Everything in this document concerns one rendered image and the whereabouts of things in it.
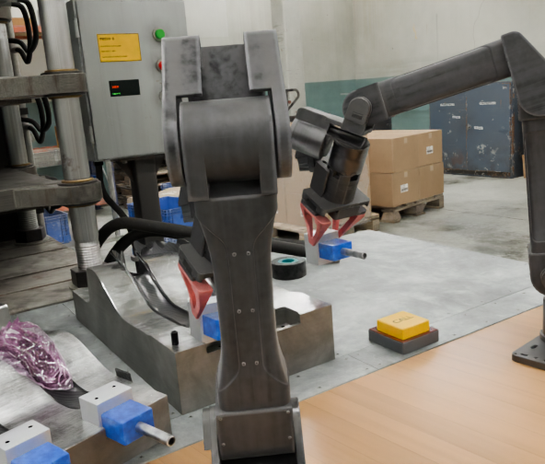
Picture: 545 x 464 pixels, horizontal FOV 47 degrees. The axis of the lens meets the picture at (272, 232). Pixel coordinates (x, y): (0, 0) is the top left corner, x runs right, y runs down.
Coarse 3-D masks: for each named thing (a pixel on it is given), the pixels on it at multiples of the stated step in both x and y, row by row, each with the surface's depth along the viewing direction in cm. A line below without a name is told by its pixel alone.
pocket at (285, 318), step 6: (276, 312) 95; (282, 312) 95; (288, 312) 95; (294, 312) 93; (276, 318) 95; (282, 318) 95; (288, 318) 95; (294, 318) 93; (276, 324) 95; (282, 324) 95; (288, 324) 95; (294, 324) 92; (276, 330) 90
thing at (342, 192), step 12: (336, 180) 100; (348, 180) 100; (312, 192) 104; (324, 192) 103; (336, 192) 101; (348, 192) 101; (360, 192) 107; (324, 204) 101; (336, 204) 102; (348, 204) 103; (360, 204) 104
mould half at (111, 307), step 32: (160, 256) 113; (96, 288) 108; (128, 288) 104; (96, 320) 112; (128, 320) 96; (160, 320) 95; (320, 320) 94; (128, 352) 98; (160, 352) 85; (192, 352) 82; (288, 352) 91; (320, 352) 94; (160, 384) 88; (192, 384) 83
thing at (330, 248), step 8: (328, 232) 109; (336, 232) 110; (320, 240) 108; (328, 240) 109; (336, 240) 108; (344, 240) 108; (312, 248) 109; (320, 248) 108; (328, 248) 106; (336, 248) 105; (344, 248) 106; (312, 256) 110; (320, 256) 108; (328, 256) 106; (336, 256) 106; (344, 256) 107; (352, 256) 104; (360, 256) 102; (320, 264) 109
